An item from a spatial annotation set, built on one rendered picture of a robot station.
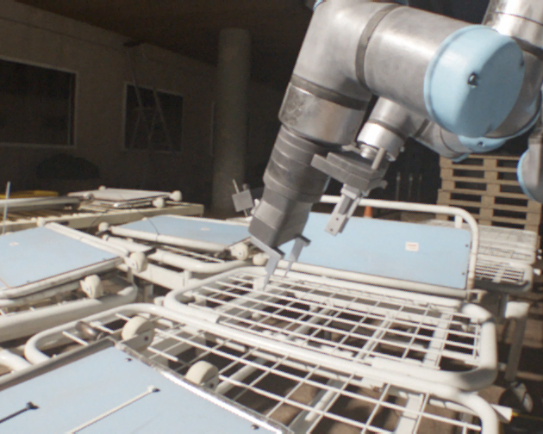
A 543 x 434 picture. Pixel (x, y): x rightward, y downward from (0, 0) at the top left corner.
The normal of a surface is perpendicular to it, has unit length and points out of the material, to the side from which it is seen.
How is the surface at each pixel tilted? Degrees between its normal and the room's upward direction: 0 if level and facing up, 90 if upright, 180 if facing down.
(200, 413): 5
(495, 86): 115
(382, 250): 90
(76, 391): 5
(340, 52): 110
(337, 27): 88
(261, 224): 97
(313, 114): 102
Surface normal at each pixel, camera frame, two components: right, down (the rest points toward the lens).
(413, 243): -0.50, 0.09
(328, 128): 0.13, 0.48
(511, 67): 0.51, 0.52
